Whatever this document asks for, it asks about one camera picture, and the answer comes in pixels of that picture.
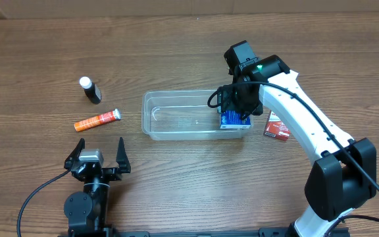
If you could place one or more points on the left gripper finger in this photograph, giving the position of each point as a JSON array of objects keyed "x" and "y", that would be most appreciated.
[
  {"x": 122, "y": 158},
  {"x": 74, "y": 156}
]

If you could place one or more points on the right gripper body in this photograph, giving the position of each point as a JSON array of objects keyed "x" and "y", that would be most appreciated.
[{"x": 235, "y": 98}]

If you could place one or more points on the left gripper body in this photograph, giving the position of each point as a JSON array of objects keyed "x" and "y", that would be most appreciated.
[{"x": 111, "y": 172}]

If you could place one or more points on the blue medicine box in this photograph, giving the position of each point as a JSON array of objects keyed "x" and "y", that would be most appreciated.
[{"x": 231, "y": 120}]

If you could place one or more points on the red medicine box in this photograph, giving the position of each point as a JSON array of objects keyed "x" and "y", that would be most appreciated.
[{"x": 275, "y": 128}]

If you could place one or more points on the orange tablet tube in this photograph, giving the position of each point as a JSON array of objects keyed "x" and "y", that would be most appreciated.
[{"x": 98, "y": 120}]

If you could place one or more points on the dark bottle white cap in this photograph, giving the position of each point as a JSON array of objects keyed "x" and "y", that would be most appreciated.
[{"x": 92, "y": 92}]

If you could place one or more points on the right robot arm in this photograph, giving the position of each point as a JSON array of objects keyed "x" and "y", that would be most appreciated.
[{"x": 343, "y": 174}]

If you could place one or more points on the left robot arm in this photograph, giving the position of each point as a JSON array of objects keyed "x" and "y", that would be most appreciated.
[{"x": 86, "y": 211}]

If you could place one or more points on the clear plastic container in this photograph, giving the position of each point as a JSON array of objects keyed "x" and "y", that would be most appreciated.
[{"x": 184, "y": 115}]

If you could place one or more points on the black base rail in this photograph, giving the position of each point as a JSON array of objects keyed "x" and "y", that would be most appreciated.
[{"x": 262, "y": 232}]

